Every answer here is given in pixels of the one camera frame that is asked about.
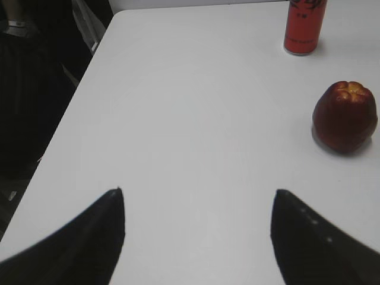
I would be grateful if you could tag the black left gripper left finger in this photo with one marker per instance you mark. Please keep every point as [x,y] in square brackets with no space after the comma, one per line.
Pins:
[84,251]

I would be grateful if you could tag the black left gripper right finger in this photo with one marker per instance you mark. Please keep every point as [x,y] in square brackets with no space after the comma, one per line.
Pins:
[311,250]

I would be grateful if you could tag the dark red apple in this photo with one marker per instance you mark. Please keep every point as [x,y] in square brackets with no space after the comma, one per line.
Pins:
[345,116]

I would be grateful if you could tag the red soda can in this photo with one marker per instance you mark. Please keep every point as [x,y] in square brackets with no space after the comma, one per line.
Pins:
[303,27]

